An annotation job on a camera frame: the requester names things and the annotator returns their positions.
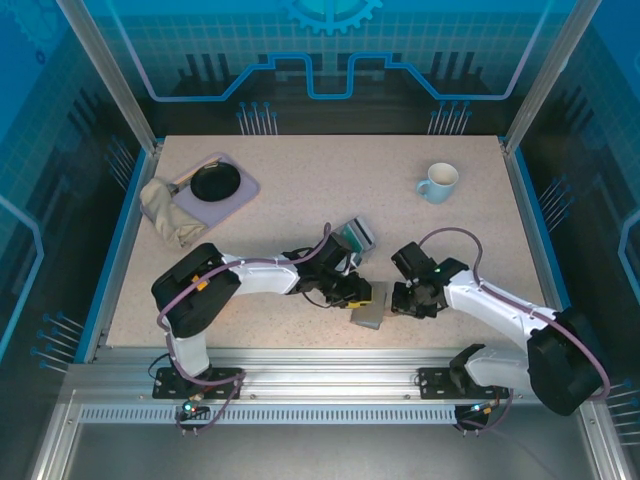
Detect grey card holder wallet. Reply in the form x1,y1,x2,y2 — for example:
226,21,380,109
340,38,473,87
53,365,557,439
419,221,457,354
348,280,392,332

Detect clear acrylic card box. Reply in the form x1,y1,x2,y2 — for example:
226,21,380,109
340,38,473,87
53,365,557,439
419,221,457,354
331,214,378,269

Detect teal card stack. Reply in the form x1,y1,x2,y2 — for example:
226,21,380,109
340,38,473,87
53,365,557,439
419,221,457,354
339,222,364,251

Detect silver card stack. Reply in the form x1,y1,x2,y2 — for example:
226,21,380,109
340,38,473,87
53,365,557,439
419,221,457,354
357,215,376,249

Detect light blue mug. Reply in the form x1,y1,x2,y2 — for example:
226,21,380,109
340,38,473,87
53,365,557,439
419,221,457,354
415,161,461,206

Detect purple tray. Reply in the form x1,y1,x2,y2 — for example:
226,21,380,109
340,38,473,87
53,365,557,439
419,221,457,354
169,151,262,227

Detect metal bottom pan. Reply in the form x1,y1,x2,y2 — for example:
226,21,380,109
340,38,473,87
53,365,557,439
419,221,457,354
29,389,631,480

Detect beige cloth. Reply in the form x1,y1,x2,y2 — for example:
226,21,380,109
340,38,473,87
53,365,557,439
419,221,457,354
139,177,210,234

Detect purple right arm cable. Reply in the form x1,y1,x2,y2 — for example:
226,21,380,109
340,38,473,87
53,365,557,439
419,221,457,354
418,227,612,437

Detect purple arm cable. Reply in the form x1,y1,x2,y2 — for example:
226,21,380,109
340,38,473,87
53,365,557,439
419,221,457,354
418,227,612,437
158,222,334,437

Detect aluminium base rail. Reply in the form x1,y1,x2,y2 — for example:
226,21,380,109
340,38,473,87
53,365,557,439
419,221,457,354
64,346,601,401

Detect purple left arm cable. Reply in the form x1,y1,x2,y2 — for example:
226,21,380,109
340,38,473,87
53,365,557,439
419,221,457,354
158,222,334,437

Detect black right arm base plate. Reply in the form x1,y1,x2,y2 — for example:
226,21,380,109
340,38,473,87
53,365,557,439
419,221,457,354
417,365,511,400

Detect slotted grey cable duct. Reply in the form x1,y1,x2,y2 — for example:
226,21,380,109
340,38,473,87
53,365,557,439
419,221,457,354
78,404,460,426

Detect aluminium side rail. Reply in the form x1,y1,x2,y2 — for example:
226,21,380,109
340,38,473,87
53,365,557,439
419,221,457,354
82,142,164,364
498,135,591,364

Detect small wired connector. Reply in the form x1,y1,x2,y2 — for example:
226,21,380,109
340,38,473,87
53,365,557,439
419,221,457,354
180,394,210,420
467,399,501,419

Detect wooden handled utensil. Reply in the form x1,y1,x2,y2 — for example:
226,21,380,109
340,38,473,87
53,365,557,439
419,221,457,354
171,157,222,194

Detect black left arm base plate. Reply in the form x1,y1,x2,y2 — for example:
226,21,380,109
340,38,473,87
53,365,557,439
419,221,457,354
153,365,246,400

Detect aluminium frame post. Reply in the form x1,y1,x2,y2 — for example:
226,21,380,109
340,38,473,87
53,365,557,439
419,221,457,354
502,0,604,154
55,0,164,154

